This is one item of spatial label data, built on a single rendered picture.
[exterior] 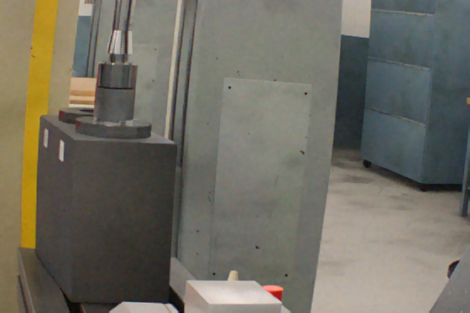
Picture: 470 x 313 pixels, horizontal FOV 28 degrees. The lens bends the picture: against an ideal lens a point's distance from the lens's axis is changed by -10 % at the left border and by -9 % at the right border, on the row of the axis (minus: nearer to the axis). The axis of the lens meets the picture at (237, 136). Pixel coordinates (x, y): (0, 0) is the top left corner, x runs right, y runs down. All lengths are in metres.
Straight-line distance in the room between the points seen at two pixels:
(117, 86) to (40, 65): 1.37
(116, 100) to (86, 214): 0.13
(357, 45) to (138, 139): 9.52
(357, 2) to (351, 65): 0.71
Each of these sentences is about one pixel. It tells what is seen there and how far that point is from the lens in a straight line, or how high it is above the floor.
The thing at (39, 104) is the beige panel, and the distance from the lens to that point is 2.45.
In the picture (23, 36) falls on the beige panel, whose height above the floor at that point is 1.18.
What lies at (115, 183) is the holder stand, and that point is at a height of 1.07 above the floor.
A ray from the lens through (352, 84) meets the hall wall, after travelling 10.55.
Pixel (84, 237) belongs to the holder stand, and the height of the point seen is 1.01.
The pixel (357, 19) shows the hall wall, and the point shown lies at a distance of 10.56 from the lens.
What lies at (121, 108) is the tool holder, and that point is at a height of 1.15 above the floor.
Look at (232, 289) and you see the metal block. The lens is 0.69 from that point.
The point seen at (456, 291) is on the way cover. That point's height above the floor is 1.00.
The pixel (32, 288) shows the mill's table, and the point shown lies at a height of 0.93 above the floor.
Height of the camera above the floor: 1.26
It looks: 7 degrees down
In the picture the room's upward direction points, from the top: 5 degrees clockwise
